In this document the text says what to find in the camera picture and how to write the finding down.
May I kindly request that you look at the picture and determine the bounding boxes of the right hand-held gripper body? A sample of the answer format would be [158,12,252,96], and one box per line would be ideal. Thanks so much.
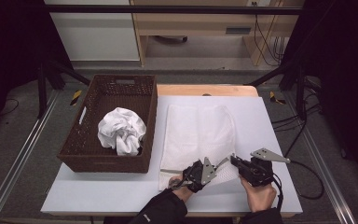
[238,147,292,188]

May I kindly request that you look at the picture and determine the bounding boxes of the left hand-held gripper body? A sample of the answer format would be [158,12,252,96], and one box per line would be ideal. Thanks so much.
[172,156,218,194]

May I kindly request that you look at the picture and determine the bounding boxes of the white garment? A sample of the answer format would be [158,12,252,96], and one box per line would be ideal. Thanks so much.
[97,106,148,157]

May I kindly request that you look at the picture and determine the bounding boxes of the brown woven basket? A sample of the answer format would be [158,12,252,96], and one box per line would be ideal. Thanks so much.
[57,73,159,175]

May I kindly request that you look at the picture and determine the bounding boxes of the person's left hand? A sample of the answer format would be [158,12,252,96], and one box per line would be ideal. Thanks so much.
[168,175,198,203]

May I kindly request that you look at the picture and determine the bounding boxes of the person's right hand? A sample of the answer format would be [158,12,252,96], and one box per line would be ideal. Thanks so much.
[239,175,278,214]

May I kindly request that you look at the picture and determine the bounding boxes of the black metal stand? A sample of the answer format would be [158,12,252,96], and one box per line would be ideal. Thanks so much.
[36,58,91,119]
[244,61,310,121]

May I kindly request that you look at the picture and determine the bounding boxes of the light wooden desk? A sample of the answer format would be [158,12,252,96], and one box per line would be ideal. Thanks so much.
[130,0,306,67]

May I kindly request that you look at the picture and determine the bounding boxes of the dark curtain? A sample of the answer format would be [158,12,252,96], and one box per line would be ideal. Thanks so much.
[279,0,358,189]
[0,0,73,139]

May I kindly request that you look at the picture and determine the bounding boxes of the black horizontal bar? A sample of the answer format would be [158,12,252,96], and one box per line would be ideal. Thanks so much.
[43,4,304,16]

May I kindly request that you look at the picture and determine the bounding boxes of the white cabinet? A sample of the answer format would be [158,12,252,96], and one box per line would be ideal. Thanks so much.
[44,0,141,63]

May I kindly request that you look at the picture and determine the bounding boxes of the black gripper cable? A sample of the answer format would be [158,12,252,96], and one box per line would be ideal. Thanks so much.
[271,172,286,213]

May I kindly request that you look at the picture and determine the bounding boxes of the black floor cable loop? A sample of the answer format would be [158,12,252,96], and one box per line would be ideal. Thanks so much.
[283,119,326,201]

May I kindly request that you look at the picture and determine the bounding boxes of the black floor cable bundle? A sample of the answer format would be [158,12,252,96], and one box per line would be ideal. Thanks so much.
[270,102,322,133]

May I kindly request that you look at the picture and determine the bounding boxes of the aluminium floor rail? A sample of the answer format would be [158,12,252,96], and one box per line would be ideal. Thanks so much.
[282,91,357,224]
[0,89,61,224]

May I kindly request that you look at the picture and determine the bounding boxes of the black hanging desk cables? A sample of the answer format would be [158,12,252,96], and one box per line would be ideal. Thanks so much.
[253,2,289,67]

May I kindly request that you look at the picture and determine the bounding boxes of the grey drawer handle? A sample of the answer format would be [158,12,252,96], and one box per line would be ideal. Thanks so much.
[225,26,253,35]

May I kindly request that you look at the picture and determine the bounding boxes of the thin black floor cable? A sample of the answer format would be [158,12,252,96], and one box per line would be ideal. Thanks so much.
[0,98,21,118]

